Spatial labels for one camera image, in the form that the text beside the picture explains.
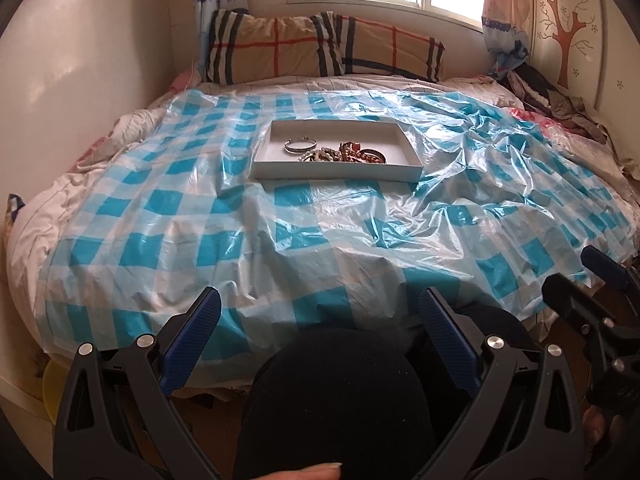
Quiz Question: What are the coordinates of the red printed plastic bag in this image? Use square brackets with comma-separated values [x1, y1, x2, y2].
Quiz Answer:
[509, 106, 567, 137]

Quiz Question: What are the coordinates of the yellow basin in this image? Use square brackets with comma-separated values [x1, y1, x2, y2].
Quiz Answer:
[42, 360, 69, 422]

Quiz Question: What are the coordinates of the blue checked plastic sheet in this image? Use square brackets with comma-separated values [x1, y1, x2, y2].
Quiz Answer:
[35, 87, 637, 402]

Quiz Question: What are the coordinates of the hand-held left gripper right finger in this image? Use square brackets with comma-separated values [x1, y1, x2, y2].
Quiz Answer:
[419, 287, 587, 480]

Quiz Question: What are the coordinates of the person's right hand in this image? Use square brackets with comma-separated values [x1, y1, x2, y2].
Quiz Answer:
[581, 402, 612, 464]

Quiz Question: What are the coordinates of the white panel with tree decal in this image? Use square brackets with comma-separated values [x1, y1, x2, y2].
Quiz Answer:
[530, 0, 609, 107]

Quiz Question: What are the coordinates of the white cardboard box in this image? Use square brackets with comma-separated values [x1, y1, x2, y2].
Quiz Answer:
[248, 119, 424, 183]

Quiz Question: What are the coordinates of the peach bead bracelet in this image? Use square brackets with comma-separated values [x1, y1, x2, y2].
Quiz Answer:
[299, 148, 344, 163]

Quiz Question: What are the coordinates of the person's left hand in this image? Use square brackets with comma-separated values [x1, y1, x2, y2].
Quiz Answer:
[255, 461, 345, 480]

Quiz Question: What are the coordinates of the plaid pillow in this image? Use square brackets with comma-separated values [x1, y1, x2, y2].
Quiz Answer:
[202, 9, 346, 86]
[312, 11, 447, 84]

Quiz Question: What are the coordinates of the pile of dark clothes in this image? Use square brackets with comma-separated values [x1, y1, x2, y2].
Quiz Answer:
[505, 62, 617, 147]

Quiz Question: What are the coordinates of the brown amber bead bracelet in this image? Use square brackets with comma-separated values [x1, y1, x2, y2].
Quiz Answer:
[339, 141, 389, 165]

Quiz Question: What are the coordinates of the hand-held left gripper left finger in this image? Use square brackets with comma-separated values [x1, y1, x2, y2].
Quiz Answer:
[52, 286, 223, 480]

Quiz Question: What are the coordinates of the plaid cushion corner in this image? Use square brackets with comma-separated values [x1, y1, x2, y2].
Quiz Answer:
[5, 193, 27, 226]

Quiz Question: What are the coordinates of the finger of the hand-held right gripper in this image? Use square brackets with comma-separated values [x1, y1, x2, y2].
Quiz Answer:
[580, 245, 640, 293]
[542, 272, 640, 362]

